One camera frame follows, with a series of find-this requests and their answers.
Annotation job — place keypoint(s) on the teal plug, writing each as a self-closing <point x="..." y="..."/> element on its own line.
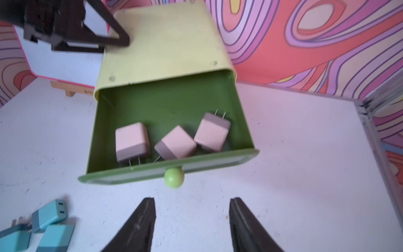
<point x="56" y="238"/>
<point x="52" y="213"/>
<point x="17" y="237"/>

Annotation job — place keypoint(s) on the green top drawer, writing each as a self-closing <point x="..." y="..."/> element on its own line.
<point x="162" y="105"/>

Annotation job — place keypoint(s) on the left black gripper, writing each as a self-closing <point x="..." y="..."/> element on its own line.
<point x="61" y="24"/>

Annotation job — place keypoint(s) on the pink framed whiteboard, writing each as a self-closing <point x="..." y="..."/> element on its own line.
<point x="70" y="67"/>

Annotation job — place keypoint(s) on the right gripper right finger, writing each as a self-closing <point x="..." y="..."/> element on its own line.
<point x="248" y="235"/>

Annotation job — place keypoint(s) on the pink plug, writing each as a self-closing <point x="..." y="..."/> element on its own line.
<point x="212" y="132"/>
<point x="132" y="142"/>
<point x="177" y="144"/>

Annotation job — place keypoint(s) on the wooden whiteboard stand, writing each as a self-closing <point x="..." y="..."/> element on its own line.
<point x="72" y="89"/>

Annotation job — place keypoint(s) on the teal plug top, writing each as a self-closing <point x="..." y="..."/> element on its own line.
<point x="52" y="213"/>

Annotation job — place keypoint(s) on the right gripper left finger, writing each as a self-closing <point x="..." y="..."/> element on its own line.
<point x="137" y="233"/>

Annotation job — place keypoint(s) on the yellow green drawer cabinet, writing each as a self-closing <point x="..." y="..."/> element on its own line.
<point x="166" y="41"/>

